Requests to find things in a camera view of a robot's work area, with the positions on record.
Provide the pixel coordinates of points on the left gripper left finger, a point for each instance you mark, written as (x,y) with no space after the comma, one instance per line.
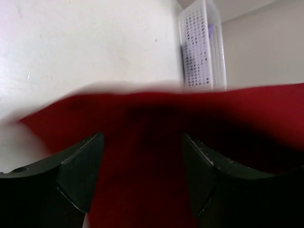
(55,192)

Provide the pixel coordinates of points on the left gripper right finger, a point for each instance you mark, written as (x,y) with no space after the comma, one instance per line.
(226,194)

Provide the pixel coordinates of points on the red t shirt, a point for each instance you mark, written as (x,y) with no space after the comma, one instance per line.
(142,181)

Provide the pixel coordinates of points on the white plastic basket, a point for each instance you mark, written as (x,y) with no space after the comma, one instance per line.
(203,58)

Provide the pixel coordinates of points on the lavender garment in basket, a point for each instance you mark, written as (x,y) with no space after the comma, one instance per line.
(211,30)

